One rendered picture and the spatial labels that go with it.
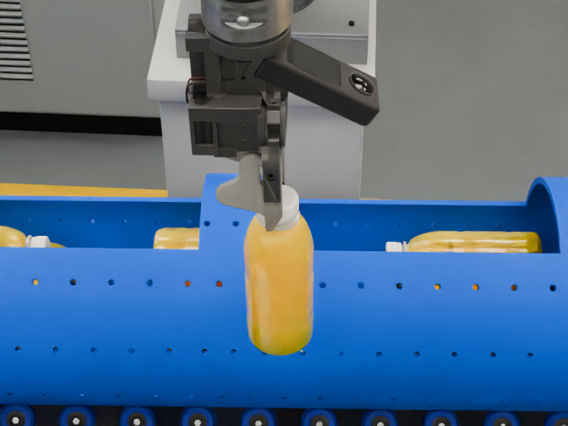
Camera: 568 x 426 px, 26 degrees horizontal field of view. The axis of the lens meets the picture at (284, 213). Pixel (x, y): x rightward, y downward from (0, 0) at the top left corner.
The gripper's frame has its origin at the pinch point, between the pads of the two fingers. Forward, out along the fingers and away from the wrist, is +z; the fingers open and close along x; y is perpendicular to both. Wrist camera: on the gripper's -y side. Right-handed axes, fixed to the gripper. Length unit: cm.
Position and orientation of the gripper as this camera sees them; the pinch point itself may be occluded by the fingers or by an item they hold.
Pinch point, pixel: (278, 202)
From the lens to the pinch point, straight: 114.8
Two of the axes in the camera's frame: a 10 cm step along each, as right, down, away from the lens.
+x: -0.4, 6.8, -7.3
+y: -10.0, -0.2, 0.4
